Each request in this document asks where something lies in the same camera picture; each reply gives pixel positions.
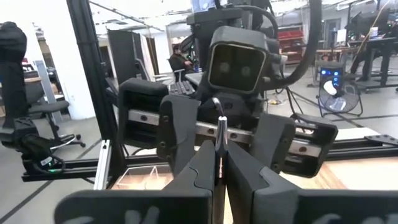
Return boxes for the red storage cabinet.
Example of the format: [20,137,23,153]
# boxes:
[276,29,305,65]

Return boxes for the black device with green light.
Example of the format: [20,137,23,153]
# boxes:
[14,117,65,175]

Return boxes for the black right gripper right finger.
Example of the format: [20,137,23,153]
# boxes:
[225,140,398,224]

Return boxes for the silver aluminium bar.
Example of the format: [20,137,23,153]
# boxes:
[93,139,112,190]

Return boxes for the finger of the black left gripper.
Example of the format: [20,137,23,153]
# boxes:
[248,113,297,175]
[156,95,201,177]

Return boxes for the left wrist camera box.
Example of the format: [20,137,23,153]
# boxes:
[203,25,280,96]

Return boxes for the large blue monitor screen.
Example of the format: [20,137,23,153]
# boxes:
[190,0,229,14]

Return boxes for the black room divider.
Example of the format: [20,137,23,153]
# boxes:
[107,29,160,85]

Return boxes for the black office chair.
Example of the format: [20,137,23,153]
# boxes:
[26,79,86,150]

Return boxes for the black computer tower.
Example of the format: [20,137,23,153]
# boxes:
[319,60,345,90]

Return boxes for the clear acrylic organizer box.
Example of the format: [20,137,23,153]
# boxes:
[116,164,175,190]

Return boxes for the tall black draped object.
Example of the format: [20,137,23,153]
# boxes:
[0,21,29,125]

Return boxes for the black keyboard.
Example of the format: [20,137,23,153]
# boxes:
[169,80,197,96]

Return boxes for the black floor fan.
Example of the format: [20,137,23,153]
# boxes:
[316,79,364,118]

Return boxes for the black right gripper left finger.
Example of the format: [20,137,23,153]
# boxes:
[54,139,218,224]

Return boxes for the person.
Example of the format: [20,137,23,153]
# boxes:
[167,43,195,74]

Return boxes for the black standing desk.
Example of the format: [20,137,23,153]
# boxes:
[345,7,398,94]

